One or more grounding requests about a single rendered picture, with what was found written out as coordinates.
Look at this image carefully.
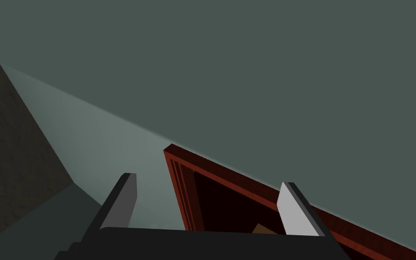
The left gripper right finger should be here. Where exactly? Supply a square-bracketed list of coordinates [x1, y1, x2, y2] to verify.
[276, 181, 326, 237]

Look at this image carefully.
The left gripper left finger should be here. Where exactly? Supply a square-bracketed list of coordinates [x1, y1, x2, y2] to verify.
[89, 172, 138, 232]

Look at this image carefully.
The dark red wooden door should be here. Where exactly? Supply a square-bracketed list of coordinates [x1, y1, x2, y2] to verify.
[163, 143, 416, 260]

